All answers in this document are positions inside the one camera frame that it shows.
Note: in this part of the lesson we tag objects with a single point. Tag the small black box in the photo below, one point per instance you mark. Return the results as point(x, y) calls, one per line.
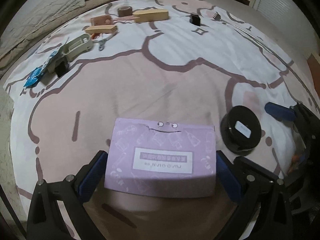
point(195, 19)

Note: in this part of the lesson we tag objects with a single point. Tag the beige quilted pillow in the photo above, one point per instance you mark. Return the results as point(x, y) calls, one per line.
point(43, 18)

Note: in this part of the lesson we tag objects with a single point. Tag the blue foil packet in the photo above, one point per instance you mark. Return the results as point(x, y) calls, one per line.
point(37, 74)

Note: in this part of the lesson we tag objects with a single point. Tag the brown tape roll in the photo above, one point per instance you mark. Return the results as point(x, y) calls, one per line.
point(124, 11)

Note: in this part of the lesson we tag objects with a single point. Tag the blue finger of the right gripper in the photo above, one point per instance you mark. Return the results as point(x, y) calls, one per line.
point(280, 112)

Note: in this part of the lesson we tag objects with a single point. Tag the flat wooden block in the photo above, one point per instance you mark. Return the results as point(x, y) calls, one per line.
point(101, 29)

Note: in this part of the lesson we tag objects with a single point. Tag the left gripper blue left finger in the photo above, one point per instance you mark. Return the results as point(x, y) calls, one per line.
point(90, 175)

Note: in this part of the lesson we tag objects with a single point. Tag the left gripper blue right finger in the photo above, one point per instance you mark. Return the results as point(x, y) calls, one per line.
point(227, 176)

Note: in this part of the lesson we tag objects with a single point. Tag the black round tin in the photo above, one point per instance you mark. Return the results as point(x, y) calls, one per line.
point(240, 130)

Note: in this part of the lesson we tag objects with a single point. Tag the purple printed cardboard box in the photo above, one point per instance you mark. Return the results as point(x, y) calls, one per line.
point(161, 159)

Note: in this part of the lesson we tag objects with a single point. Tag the cartoon print blanket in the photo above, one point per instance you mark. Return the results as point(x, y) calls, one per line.
point(170, 71)

